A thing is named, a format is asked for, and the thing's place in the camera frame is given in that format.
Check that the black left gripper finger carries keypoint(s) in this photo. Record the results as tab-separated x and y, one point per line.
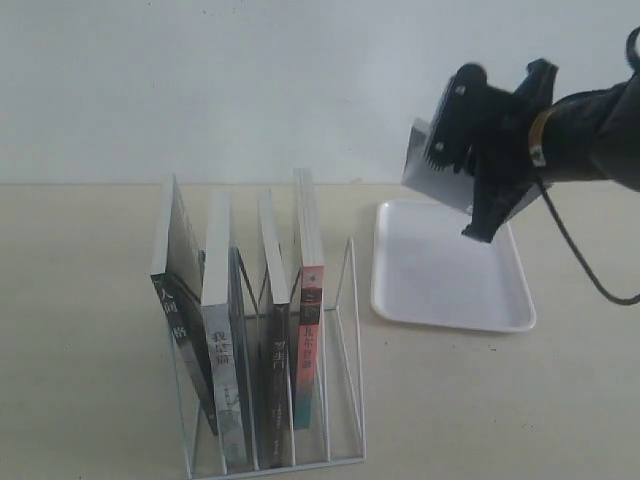
456	117

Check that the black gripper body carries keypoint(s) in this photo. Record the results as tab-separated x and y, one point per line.
499	153

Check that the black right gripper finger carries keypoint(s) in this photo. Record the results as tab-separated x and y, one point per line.
494	204

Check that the blue moon cover book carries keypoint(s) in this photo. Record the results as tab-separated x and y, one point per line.
454	190

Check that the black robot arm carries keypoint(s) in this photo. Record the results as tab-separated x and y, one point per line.
586	136

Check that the red and teal book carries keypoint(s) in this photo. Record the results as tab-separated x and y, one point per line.
308	286

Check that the grey spine book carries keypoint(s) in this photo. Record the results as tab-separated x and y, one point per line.
215	306

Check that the dark brown spine book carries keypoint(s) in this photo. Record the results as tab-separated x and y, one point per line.
274	337

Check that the black and white book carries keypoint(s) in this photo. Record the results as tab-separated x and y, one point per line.
177	276

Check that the white plastic tray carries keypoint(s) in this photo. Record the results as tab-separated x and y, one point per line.
425	272

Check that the white wire book rack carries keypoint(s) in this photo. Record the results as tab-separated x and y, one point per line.
337	436

